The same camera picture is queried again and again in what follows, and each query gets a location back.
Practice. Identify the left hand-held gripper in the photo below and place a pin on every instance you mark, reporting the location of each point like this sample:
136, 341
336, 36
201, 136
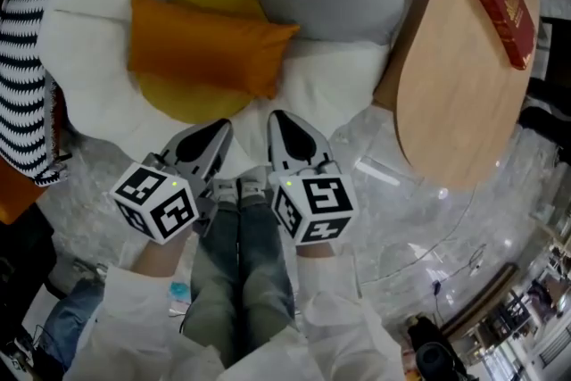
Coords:
154, 201

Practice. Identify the black round device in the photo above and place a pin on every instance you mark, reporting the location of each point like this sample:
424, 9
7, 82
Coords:
432, 352

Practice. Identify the person's left leg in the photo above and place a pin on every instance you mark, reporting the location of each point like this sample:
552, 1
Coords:
214, 281

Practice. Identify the clear round floor mat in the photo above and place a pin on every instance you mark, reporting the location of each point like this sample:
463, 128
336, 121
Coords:
473, 232

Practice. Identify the white flower-shaped seat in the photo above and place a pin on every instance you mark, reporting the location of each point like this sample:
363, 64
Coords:
98, 58

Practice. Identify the person's left shoe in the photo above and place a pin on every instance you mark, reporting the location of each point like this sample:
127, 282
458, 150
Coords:
226, 191

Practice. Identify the blue denim cloth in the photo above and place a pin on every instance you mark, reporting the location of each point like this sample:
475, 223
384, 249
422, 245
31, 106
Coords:
71, 321

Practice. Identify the person's left forearm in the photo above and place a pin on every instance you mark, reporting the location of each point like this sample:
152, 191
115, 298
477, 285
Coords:
134, 308

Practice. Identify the red book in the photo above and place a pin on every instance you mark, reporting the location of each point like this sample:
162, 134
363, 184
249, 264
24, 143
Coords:
506, 13

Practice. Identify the black and white striped blanket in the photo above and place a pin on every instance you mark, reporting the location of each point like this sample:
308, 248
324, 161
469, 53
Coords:
20, 71

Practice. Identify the person's right forearm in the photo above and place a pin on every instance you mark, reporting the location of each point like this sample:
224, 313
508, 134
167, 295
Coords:
339, 312

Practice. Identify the wooden table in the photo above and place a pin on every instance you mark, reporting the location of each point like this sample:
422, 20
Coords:
450, 71

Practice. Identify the orange cushion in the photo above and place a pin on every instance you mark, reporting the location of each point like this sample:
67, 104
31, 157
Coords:
201, 44

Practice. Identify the person's right leg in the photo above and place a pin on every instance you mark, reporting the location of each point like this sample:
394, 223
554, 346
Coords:
265, 272

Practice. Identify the person's leg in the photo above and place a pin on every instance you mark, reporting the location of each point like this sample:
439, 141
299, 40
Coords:
214, 281
265, 272

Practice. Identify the person's shoe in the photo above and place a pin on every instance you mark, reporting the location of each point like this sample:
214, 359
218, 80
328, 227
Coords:
254, 189
226, 191

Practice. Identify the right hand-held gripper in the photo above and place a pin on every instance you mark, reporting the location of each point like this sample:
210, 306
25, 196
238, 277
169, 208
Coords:
312, 201

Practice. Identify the person's right shoe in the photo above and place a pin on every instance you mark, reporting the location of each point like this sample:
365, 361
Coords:
254, 189

